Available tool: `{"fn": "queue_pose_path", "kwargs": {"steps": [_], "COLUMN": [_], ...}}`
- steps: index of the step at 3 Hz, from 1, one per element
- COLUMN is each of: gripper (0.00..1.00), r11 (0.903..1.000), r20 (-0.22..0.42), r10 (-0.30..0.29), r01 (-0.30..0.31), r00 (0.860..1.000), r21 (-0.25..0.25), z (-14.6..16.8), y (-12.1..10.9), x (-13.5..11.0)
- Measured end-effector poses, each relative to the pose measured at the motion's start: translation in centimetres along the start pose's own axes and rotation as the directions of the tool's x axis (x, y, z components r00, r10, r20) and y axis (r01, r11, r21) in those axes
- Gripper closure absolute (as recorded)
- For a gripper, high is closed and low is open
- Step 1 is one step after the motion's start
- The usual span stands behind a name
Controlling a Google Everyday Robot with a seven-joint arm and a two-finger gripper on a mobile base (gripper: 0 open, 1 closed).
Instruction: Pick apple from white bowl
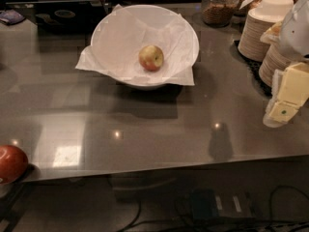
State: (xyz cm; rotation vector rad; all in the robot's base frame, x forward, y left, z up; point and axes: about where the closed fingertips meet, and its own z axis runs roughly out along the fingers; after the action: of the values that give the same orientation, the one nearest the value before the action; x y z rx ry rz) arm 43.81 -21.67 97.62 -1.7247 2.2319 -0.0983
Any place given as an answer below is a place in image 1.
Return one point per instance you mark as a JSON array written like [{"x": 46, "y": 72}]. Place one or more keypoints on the blue snack packet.
[{"x": 11, "y": 17}]

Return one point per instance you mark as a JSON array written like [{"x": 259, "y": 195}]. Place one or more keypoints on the red yellow apple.
[{"x": 151, "y": 58}]

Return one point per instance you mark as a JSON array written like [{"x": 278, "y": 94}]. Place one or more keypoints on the white bowl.
[{"x": 109, "y": 29}]

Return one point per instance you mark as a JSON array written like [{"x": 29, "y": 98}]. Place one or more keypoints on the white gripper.
[{"x": 295, "y": 36}]

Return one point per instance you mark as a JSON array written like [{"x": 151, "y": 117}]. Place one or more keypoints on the black rubber mat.
[{"x": 254, "y": 67}]

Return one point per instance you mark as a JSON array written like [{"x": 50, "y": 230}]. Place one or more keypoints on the white paper bowls stack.
[{"x": 271, "y": 10}]

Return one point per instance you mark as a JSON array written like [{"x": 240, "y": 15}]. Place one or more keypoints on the red bowl at edge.
[{"x": 13, "y": 163}]

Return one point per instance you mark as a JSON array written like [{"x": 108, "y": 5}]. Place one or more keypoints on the glass jar with granola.
[{"x": 218, "y": 13}]

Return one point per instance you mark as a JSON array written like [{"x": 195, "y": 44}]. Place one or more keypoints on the near paper plate stack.
[{"x": 273, "y": 61}]

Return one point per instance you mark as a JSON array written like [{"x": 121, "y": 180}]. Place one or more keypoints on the black power adapter box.
[{"x": 207, "y": 204}]

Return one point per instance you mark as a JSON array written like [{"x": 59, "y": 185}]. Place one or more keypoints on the paper plate stack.
[
  {"x": 273, "y": 61},
  {"x": 250, "y": 45}
]

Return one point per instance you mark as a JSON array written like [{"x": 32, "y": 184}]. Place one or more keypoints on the white paper liner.
[{"x": 106, "y": 57}]

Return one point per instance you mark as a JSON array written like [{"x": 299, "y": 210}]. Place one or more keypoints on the far paper plate stack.
[{"x": 250, "y": 45}]

